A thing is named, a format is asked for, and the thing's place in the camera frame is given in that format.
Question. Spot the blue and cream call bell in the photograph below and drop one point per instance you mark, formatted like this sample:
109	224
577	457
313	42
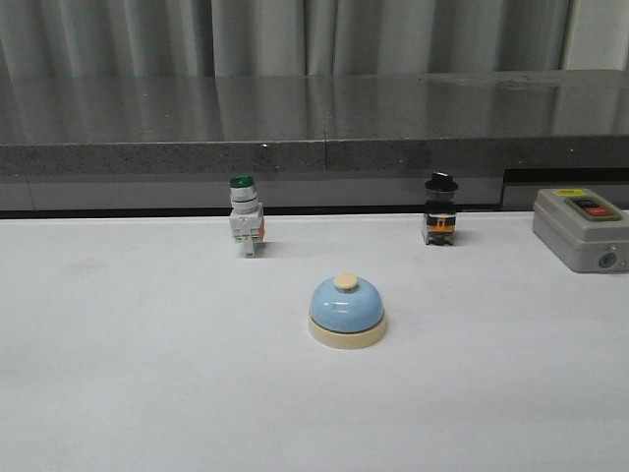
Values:
347	312

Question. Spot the grey stone counter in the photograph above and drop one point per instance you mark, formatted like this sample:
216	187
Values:
313	144

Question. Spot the grey curtain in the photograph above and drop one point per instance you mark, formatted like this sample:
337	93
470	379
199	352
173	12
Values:
88	39

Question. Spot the green push button switch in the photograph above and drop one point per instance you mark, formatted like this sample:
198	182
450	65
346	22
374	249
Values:
246	218

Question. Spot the black selector knob switch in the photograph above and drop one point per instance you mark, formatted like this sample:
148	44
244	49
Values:
440	211

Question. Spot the grey start stop switch box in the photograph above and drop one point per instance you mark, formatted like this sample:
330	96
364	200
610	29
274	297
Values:
586	231

